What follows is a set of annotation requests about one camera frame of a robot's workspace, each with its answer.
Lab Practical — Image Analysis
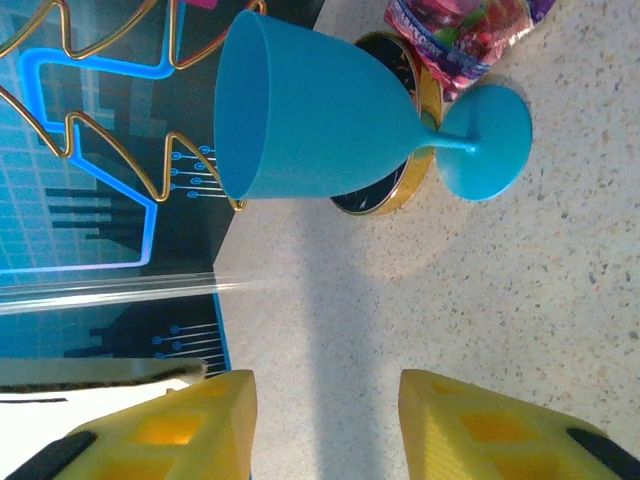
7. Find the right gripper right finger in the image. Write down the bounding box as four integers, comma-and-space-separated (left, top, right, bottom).
398, 368, 636, 480

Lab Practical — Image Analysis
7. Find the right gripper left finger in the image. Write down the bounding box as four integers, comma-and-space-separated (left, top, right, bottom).
2, 369, 259, 480

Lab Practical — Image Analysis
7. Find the yellow paper box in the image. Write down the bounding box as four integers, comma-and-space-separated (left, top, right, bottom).
0, 357, 210, 441

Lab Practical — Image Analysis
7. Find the blue plastic goblet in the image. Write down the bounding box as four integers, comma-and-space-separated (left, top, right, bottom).
213, 9, 534, 202

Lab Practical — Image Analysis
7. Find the purple candy bag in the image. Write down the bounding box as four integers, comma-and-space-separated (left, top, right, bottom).
383, 0, 556, 104

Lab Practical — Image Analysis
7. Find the aluminium corner post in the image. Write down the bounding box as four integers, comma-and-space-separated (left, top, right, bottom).
0, 272, 251, 317

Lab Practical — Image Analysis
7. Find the gold wire glass rack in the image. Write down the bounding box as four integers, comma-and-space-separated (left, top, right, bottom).
0, 0, 444, 217

